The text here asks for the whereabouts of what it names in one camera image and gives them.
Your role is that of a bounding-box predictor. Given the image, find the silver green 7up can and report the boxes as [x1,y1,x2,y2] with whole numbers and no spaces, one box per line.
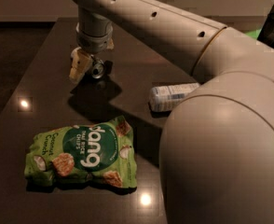
[87,56,105,79]

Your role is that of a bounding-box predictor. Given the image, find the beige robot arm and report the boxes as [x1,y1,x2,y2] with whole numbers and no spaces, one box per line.
[73,0,274,224]

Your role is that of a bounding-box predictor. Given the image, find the green rice chips bag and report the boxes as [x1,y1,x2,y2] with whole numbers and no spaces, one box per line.
[24,116,137,189]

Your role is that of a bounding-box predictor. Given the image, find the clear plastic water bottle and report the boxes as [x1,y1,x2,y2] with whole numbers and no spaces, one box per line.
[149,83,199,112]

